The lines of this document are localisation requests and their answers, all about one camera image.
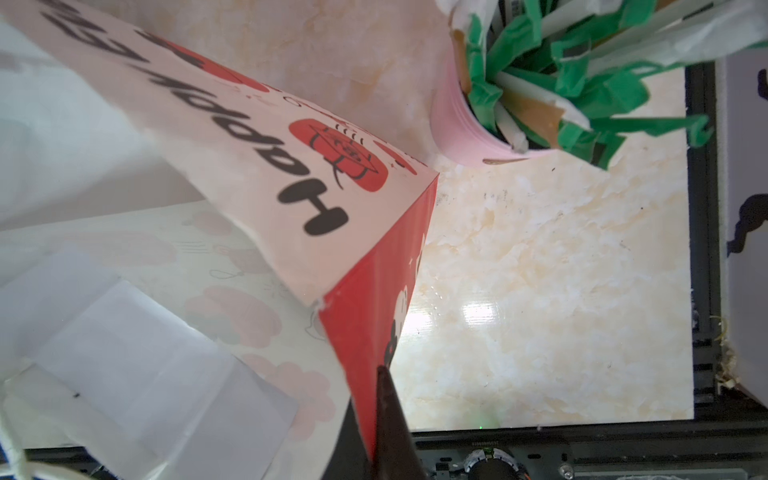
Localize red white paper bag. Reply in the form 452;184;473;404
1;1;437;479

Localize pink cylinder holder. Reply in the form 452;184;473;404
430;53;554;168

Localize green white straw packets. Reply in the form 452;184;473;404
439;1;767;170

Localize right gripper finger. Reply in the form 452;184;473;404
374;366;429;480

